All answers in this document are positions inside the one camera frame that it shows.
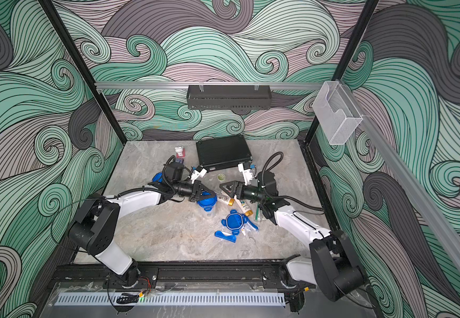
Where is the small pink-capped bottle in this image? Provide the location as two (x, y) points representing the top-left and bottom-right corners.
(174, 147), (186, 158)

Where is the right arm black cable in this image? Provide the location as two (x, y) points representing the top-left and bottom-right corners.
(260, 150), (326, 215)

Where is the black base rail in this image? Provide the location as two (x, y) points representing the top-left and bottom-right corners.
(52, 259), (307, 290)

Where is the clear acrylic wall holder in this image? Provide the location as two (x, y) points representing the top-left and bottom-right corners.
(313, 81), (362, 145)

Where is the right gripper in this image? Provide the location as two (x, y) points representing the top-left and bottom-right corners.
(221, 182), (267, 205)

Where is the blue-lid container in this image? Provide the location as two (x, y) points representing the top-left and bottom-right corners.
(151, 172), (163, 184)
(197, 197), (217, 218)

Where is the green toothbrush in wrapper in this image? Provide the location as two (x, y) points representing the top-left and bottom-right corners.
(254, 203), (265, 222)

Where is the white slotted cable duct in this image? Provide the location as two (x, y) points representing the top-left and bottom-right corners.
(53, 291), (286, 307)

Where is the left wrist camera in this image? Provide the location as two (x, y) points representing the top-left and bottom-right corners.
(163, 162), (207, 184)

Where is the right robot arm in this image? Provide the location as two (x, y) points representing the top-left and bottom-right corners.
(219, 181), (366, 302)

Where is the black wall shelf tray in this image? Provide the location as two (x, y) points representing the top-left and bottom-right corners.
(186, 85), (272, 111)

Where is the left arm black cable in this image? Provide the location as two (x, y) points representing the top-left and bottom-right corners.
(50, 186), (167, 255)

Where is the small green round cap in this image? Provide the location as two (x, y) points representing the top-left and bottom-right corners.
(217, 174), (227, 182)

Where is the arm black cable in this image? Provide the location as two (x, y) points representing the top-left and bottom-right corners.
(50, 186), (167, 255)
(260, 150), (326, 215)

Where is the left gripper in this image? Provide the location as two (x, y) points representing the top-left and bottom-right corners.
(173, 183), (215, 204)

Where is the toothpaste and brush packet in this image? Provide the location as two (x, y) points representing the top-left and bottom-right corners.
(240, 221), (259, 236)

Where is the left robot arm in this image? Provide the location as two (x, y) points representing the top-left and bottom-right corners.
(66, 180), (217, 288)

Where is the black hard case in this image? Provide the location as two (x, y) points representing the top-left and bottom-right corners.
(196, 135), (252, 172)

